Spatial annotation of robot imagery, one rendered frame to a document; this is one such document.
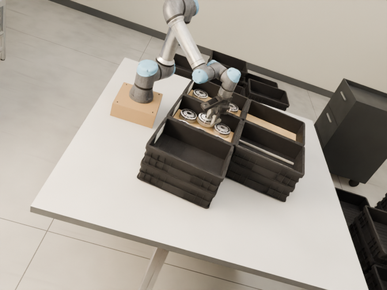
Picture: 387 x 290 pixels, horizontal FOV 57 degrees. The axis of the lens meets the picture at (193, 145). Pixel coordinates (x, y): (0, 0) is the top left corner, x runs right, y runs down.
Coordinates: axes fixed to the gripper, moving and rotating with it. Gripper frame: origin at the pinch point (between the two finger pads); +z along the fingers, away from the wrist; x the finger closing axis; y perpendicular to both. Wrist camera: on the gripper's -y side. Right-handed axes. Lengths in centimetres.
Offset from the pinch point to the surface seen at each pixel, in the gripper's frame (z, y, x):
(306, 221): 15, 32, -69
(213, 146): -1.2, -9.8, -20.6
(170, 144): 4.5, -29.4, -10.6
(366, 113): 5, 176, 5
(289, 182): 1, 24, -51
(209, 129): 4.5, 2.0, -1.4
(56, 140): 91, -56, 92
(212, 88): -1.5, 22.1, 32.4
